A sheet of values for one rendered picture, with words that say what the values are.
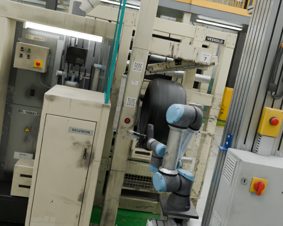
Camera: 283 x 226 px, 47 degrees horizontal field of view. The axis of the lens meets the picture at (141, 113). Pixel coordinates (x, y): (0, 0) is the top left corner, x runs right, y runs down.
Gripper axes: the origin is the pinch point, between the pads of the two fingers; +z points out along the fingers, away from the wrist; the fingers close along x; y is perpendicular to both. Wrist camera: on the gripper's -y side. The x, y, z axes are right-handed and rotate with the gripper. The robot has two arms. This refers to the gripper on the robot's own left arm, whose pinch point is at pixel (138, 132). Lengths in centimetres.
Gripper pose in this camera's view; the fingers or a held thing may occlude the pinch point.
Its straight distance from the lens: 234.9
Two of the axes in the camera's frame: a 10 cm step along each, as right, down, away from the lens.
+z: -4.8, -2.3, 8.5
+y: -3.1, 9.5, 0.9
